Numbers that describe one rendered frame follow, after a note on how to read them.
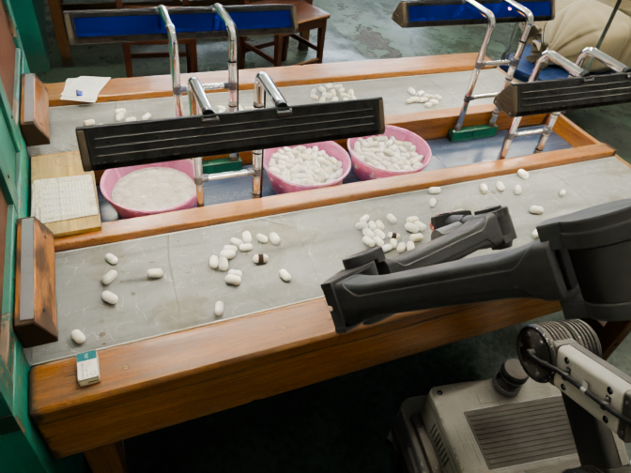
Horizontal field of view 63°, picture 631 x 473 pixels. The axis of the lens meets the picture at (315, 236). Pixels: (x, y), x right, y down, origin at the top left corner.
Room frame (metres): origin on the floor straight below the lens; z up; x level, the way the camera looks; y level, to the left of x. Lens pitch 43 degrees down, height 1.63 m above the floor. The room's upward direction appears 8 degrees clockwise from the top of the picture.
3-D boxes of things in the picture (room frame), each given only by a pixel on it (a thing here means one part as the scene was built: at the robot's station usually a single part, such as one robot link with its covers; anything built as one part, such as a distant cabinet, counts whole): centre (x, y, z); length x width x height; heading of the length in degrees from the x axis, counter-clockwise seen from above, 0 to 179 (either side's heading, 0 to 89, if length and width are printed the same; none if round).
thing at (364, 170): (1.40, -0.19, 0.72); 0.27 x 0.27 x 0.10
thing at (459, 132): (1.77, -0.48, 0.90); 0.20 x 0.19 x 0.45; 117
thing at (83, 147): (0.90, 0.17, 1.08); 0.62 x 0.08 x 0.07; 117
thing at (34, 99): (1.26, 0.85, 0.83); 0.30 x 0.06 x 0.07; 27
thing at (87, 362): (0.50, 0.38, 0.77); 0.06 x 0.04 x 0.02; 27
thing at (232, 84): (1.33, 0.38, 0.90); 0.20 x 0.19 x 0.45; 117
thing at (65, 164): (0.98, 0.65, 0.77); 0.33 x 0.15 x 0.01; 27
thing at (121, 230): (1.20, -0.16, 0.71); 1.81 x 0.05 x 0.11; 117
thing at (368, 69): (1.84, 0.16, 0.67); 1.81 x 0.12 x 0.19; 117
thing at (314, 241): (1.04, -0.24, 0.73); 1.81 x 0.30 x 0.02; 117
